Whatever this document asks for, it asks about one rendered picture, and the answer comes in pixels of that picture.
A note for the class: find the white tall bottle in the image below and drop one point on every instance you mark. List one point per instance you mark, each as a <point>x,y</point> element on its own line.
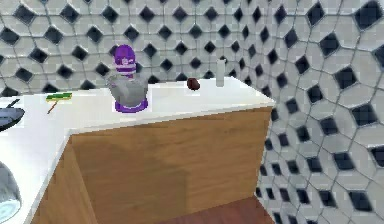
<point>220,73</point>

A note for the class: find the dark red round food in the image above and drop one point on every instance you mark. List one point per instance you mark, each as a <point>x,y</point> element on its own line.
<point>193,84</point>

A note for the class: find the wooden white-topped kitchen counter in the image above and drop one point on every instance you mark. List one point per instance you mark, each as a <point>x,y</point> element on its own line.
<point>160,160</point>

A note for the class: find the green and yellow dish brush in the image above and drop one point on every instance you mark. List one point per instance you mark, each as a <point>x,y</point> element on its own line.
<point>59,97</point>

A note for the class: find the dark grey pan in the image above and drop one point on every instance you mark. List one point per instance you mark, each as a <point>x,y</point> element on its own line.
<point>9,116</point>

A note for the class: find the grey glass bowl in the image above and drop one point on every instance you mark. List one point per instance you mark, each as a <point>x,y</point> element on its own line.
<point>8,193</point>

